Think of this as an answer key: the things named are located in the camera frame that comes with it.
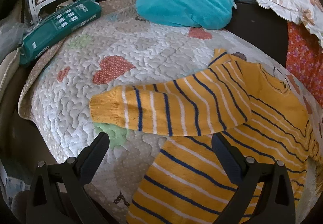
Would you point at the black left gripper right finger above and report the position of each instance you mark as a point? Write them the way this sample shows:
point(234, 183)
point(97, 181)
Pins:
point(276, 201)

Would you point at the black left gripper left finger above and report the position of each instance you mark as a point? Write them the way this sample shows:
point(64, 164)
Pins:
point(57, 193)

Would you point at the yellow striped knit sweater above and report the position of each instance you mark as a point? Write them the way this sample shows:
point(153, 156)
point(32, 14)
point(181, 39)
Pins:
point(256, 112)

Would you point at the red floral bedsheet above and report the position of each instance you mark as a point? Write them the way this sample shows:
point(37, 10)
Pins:
point(304, 59)

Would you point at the heart patterned quilted blanket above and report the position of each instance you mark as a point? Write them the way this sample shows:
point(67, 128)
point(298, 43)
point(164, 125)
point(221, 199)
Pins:
point(122, 49)

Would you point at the dark green cardboard box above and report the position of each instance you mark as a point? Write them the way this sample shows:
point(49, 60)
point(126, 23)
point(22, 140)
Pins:
point(56, 27)

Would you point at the teal plush pillow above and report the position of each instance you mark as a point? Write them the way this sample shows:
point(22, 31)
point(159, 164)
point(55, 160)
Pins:
point(208, 14)

